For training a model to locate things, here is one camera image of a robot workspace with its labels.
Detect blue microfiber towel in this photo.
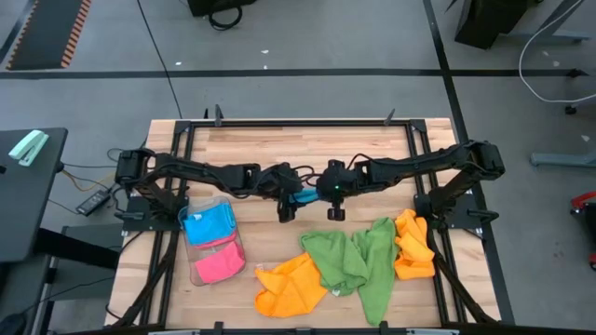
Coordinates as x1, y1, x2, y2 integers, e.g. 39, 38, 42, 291
289, 187, 323, 206
183, 202, 237, 247

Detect orange microfiber towel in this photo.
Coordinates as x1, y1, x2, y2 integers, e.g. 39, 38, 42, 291
393, 208, 436, 281
253, 253, 330, 319

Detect clear plastic bin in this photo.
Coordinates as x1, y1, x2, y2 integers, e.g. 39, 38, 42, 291
178, 194, 247, 287

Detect green microfiber towel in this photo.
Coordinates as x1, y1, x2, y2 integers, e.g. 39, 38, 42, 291
299, 217, 400, 327

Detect black equipment base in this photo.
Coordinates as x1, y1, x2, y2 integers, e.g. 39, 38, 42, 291
187, 0, 257, 18

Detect black power adapter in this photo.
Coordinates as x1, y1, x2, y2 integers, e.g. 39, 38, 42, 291
75, 189, 111, 218

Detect black desk foot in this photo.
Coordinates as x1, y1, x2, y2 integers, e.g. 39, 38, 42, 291
34, 224, 123, 272

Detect black table base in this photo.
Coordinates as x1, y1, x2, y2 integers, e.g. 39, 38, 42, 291
454, 0, 592, 51

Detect grey table foot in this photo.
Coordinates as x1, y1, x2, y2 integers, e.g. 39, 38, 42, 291
530, 149, 596, 169

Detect red cart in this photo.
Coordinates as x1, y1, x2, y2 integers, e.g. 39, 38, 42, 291
569, 189, 596, 272

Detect mint green stapler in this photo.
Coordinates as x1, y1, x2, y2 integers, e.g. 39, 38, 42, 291
7, 129, 50, 168

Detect black desk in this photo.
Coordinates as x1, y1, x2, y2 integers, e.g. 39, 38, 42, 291
0, 127, 69, 264

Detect black orange-edged floor mat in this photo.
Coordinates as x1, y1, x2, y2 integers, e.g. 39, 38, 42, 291
5, 0, 93, 72

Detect black computer mouse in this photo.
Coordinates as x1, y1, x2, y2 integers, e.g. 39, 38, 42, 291
0, 312, 28, 335

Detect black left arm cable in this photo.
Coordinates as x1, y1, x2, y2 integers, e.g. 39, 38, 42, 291
292, 165, 323, 187

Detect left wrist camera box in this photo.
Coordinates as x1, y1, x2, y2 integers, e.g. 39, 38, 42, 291
278, 197, 297, 223

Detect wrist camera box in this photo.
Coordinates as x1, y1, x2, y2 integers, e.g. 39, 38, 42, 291
326, 200, 346, 221
278, 197, 297, 223

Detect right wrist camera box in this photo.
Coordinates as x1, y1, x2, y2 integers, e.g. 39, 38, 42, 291
326, 200, 346, 221

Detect black coiled cable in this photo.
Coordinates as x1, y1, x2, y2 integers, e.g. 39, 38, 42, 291
208, 4, 244, 32

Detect black floor cable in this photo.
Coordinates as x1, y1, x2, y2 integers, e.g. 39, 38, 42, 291
136, 0, 183, 120

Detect white floor cable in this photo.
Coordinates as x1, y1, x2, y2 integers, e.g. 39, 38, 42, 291
518, 0, 596, 104

